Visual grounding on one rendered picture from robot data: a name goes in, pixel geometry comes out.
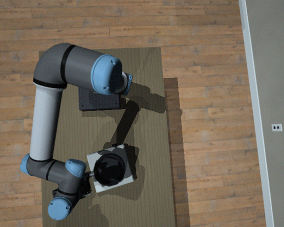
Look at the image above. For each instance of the black frying pan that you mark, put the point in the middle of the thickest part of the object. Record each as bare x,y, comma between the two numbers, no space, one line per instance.
108,170

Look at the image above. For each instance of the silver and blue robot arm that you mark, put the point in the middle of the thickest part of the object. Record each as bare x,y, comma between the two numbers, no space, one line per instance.
63,64

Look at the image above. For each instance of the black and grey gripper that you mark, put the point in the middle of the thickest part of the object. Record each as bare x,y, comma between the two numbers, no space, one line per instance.
86,188

